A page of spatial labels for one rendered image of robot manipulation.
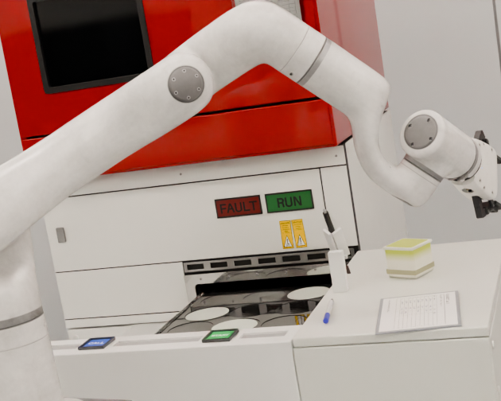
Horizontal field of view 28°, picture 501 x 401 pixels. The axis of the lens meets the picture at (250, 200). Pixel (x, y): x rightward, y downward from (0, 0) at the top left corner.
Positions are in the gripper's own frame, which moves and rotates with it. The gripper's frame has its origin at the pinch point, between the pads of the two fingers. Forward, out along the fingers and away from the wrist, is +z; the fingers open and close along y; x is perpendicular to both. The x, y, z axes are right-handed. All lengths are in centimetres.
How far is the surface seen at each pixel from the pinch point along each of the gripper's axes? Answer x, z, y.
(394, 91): 95, 138, 89
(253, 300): 65, 14, -16
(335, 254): 32.1, -3.9, -11.6
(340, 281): 32.5, -1.2, -16.6
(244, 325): 56, -1, -24
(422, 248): 19.2, 8.9, -8.8
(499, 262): 7.1, 20.1, -10.2
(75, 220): 114, 2, 6
